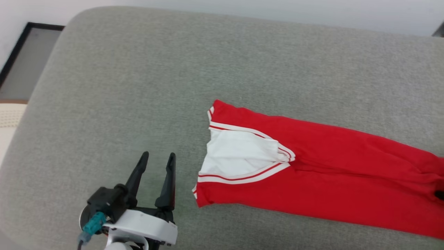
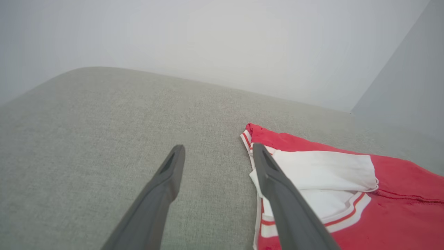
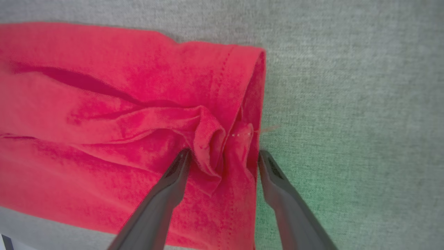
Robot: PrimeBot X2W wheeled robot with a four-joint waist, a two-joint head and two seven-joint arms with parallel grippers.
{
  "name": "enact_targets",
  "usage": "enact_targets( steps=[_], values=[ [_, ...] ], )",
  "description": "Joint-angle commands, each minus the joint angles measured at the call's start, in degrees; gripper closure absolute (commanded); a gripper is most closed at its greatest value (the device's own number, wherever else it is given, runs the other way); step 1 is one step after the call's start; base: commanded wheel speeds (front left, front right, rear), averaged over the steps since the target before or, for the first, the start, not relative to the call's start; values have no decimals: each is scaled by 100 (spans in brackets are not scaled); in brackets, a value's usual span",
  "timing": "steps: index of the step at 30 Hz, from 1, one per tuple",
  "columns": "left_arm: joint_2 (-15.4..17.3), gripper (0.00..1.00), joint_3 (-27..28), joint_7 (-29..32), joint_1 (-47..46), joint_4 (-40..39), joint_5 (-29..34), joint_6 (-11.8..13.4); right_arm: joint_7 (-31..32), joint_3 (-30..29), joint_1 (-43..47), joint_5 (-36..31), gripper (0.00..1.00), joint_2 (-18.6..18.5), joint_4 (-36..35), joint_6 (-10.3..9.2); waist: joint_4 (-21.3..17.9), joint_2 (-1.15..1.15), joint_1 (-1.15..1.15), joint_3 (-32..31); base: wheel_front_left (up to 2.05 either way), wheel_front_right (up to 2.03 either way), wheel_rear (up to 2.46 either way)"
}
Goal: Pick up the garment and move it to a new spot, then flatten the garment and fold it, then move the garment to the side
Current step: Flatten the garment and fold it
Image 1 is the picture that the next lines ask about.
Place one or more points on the grey door frame post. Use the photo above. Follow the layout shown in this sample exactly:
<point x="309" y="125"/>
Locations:
<point x="439" y="30"/>

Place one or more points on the cream laundry basket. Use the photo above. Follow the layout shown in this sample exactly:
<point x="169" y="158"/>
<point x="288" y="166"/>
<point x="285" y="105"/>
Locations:
<point x="8" y="128"/>

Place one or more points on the black baseboard strip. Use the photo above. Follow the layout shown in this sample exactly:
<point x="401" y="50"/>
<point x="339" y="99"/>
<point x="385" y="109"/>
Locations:
<point x="20" y="48"/>

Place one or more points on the grey fabric sofa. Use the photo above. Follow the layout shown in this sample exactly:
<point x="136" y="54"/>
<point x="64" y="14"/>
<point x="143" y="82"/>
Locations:
<point x="138" y="86"/>

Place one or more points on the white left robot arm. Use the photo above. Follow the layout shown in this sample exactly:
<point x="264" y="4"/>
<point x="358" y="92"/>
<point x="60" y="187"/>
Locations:
<point x="119" y="246"/>

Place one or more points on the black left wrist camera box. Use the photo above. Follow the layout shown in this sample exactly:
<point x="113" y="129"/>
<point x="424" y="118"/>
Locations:
<point x="107" y="201"/>

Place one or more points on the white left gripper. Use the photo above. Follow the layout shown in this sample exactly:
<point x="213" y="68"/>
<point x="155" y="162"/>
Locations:
<point x="145" y="225"/>

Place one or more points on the red and white garment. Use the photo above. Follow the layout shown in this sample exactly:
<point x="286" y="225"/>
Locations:
<point x="329" y="156"/>

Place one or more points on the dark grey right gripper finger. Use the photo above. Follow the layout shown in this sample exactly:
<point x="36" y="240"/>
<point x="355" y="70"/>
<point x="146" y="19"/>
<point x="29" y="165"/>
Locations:
<point x="440" y="195"/>

